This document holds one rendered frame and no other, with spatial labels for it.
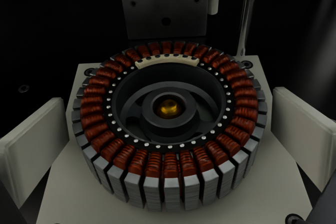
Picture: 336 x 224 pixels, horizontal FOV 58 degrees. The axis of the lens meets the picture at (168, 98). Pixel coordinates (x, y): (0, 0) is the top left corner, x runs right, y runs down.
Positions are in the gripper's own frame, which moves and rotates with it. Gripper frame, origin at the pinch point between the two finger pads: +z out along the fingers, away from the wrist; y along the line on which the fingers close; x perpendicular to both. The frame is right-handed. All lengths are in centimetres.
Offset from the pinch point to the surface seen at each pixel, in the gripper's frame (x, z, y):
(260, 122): 0.3, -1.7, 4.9
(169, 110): 0.7, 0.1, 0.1
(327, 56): 1.6, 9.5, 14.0
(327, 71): 0.7, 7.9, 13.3
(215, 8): 6.1, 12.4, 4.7
